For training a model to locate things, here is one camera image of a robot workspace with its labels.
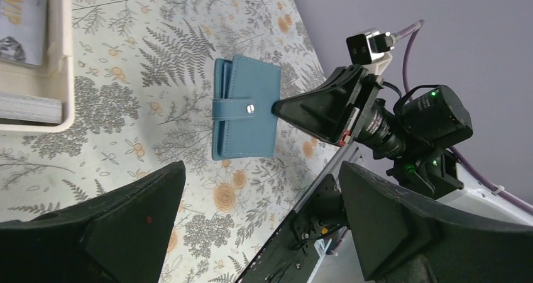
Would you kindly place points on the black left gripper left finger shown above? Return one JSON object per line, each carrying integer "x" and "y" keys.
{"x": 120, "y": 236}

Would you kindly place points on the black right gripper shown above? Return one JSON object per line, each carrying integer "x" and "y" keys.
{"x": 336, "y": 111}

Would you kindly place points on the floral patterned table mat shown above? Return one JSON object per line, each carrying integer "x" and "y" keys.
{"x": 143, "y": 78}

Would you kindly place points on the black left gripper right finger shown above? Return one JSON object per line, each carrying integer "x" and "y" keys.
{"x": 402, "y": 236}

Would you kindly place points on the blue leather card holder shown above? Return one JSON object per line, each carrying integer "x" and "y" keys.
{"x": 245, "y": 90}

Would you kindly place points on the white rectangular plastic tray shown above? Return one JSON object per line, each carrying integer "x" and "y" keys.
{"x": 52, "y": 81}

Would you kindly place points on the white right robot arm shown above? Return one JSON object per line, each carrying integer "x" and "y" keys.
{"x": 417, "y": 135}

